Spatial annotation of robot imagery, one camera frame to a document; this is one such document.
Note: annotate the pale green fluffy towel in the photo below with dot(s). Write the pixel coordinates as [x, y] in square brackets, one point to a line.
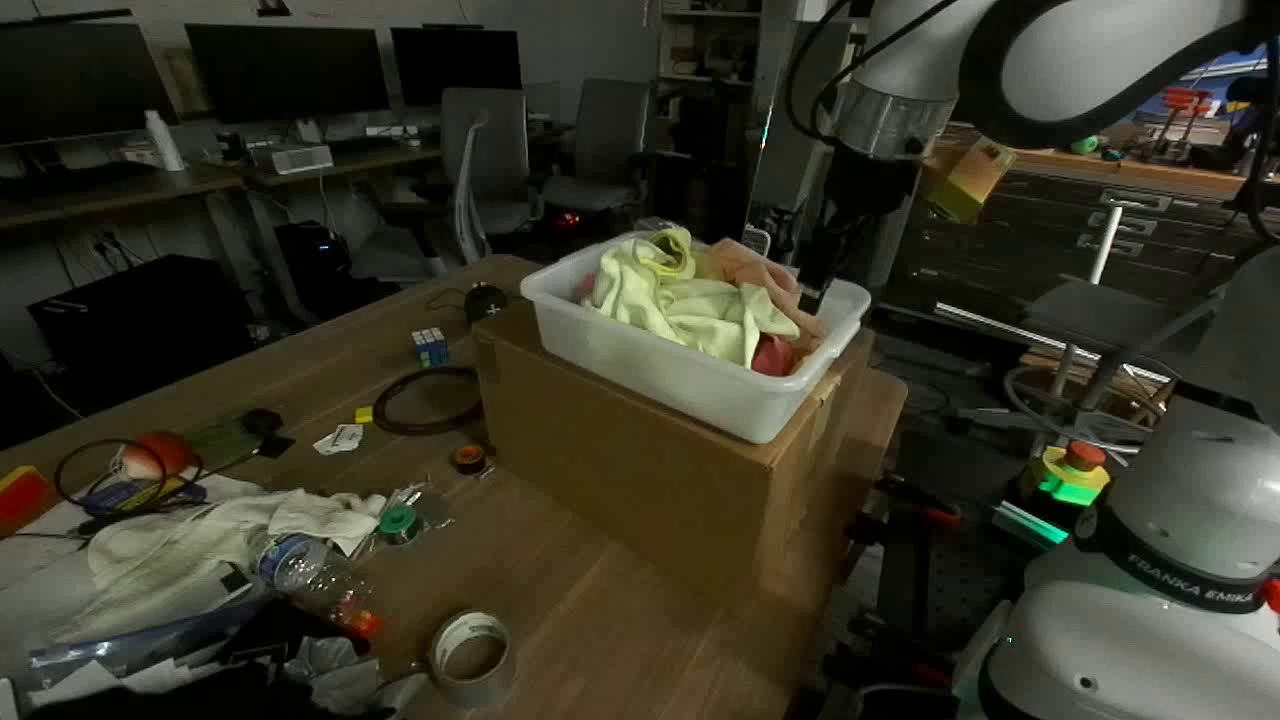
[663, 286]

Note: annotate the peach printed cloth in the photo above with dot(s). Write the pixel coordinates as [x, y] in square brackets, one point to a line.
[740, 267]

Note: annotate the pink cloth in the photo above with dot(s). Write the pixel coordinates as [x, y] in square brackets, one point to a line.
[777, 358]

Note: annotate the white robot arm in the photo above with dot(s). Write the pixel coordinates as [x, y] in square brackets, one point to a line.
[1165, 603]

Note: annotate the white plastic bowl tub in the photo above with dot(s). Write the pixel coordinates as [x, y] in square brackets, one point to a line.
[708, 391]

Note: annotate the small orange black roll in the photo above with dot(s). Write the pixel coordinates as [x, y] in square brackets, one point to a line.
[469, 457]

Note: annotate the cardboard box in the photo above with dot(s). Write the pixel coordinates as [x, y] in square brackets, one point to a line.
[694, 502]

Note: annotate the rubiks cube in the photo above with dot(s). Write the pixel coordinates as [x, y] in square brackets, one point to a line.
[431, 345]

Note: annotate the grey office chair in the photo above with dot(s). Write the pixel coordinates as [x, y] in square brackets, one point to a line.
[487, 157]

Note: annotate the white tape roll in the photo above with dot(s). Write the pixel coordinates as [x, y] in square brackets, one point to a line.
[469, 658]

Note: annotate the clear plastic bottle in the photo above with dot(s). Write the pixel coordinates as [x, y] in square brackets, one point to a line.
[317, 577]

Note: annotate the emergency stop button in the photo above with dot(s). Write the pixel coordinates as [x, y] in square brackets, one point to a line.
[1073, 475]

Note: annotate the middle black monitor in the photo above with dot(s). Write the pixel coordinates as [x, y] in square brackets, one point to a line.
[284, 72]

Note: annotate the white spray bottle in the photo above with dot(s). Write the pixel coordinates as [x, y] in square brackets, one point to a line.
[163, 143]

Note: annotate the white cloth on table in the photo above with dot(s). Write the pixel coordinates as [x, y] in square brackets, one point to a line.
[165, 566]

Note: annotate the left black monitor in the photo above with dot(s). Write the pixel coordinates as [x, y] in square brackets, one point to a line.
[78, 81]

